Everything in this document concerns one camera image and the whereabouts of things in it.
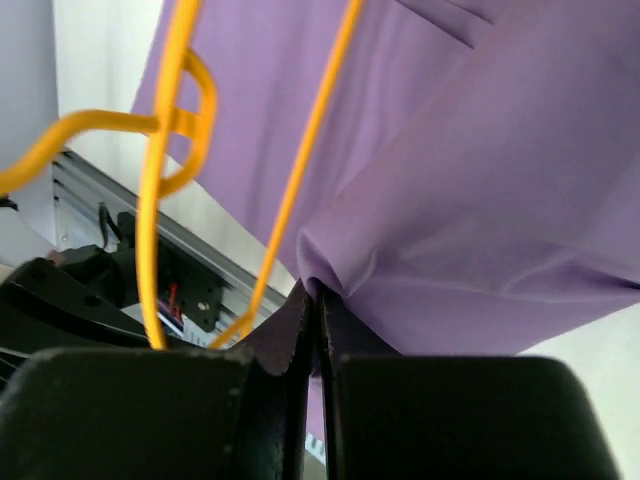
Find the purple trousers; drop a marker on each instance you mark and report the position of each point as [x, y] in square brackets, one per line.
[475, 189]

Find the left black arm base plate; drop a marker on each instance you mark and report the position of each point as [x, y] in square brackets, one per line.
[184, 286]

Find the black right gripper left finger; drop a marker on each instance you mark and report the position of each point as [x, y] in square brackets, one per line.
[110, 413]

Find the aluminium mounting rail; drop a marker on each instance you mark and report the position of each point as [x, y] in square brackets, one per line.
[86, 190]

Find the orange plastic hanger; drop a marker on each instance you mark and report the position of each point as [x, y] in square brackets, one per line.
[179, 132]

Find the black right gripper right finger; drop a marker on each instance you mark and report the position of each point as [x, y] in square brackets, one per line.
[389, 416]

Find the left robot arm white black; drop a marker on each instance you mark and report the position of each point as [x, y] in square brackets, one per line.
[42, 307]

